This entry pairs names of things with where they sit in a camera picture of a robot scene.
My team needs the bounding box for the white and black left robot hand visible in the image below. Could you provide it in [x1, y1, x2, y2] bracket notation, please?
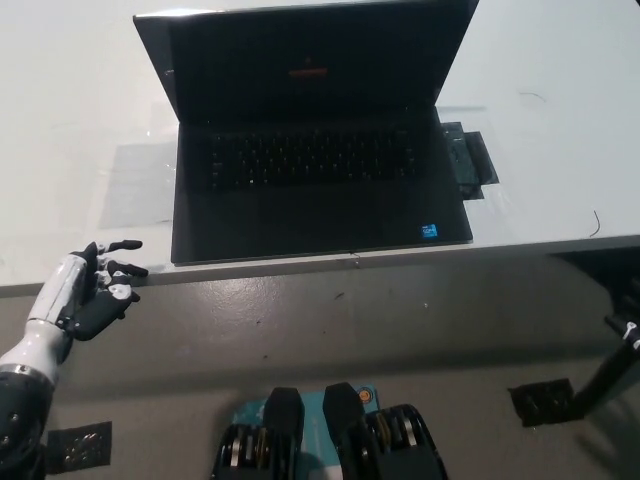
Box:
[0, 239, 150, 390]

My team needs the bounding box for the dark grey Dell laptop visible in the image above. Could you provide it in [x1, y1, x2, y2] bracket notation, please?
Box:
[132, 0, 481, 266]

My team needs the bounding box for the black tape patch on desk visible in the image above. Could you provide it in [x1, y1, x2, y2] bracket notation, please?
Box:
[438, 121, 501, 202]

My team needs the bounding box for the white zip tie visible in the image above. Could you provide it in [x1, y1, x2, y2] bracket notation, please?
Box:
[617, 322, 640, 351]

